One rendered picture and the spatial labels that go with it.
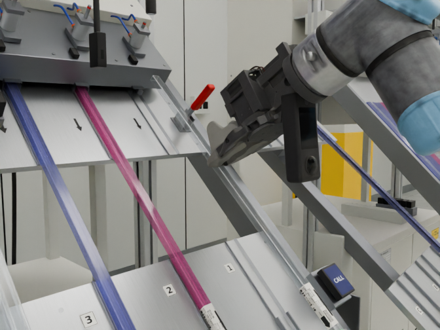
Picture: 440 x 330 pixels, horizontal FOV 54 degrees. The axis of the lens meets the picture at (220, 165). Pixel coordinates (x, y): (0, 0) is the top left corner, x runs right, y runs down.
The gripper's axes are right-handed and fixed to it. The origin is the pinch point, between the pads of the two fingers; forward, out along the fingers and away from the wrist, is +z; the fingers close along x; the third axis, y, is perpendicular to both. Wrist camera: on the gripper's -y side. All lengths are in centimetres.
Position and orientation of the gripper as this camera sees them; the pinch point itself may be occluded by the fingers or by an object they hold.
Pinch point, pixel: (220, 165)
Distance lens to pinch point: 66.1
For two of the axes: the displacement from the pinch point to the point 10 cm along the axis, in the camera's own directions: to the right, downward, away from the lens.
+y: -3.9, -8.8, 2.8
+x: -6.9, 0.8, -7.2
